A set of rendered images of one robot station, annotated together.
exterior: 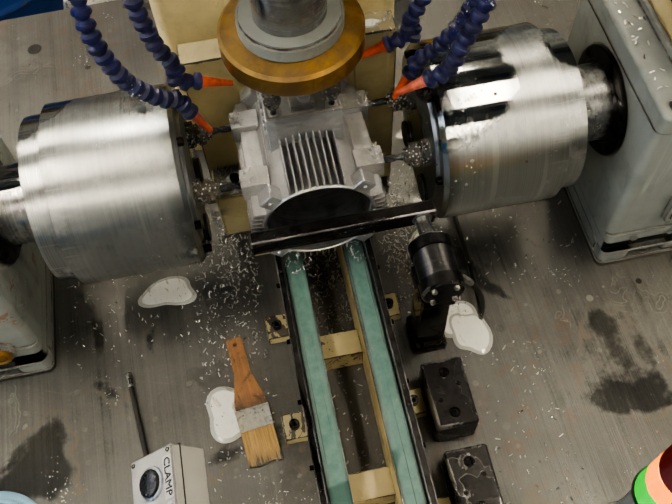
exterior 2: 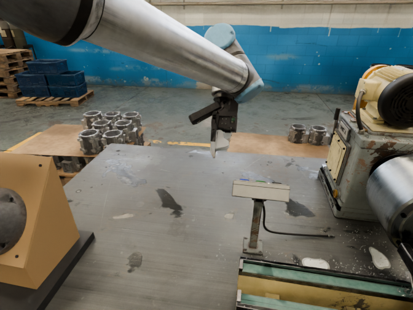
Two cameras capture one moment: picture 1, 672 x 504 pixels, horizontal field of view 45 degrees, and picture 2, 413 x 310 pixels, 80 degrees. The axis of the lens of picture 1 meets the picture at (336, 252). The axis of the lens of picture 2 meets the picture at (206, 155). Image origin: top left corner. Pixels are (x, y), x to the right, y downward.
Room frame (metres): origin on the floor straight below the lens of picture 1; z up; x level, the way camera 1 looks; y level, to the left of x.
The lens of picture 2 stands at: (0.23, -0.46, 1.53)
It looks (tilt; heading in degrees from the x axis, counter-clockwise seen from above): 29 degrees down; 108
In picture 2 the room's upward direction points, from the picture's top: straight up
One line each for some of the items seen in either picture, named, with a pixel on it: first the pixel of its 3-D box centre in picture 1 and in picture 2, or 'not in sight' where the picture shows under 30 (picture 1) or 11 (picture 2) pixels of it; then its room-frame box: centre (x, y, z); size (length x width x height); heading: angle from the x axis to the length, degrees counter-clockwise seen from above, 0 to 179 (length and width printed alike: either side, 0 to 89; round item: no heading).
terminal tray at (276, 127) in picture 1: (298, 98); not in sight; (0.73, 0.04, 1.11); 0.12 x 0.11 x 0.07; 8
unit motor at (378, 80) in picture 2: not in sight; (372, 120); (0.57, 0.66, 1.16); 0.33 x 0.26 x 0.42; 98
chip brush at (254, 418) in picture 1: (249, 399); not in sight; (0.42, 0.14, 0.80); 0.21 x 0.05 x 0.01; 14
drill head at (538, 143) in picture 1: (503, 117); not in sight; (0.73, -0.25, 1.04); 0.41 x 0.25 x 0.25; 98
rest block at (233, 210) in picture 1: (239, 197); not in sight; (0.74, 0.15, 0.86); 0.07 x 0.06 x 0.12; 98
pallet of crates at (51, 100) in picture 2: not in sight; (52, 81); (-4.30, 3.40, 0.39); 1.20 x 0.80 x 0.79; 18
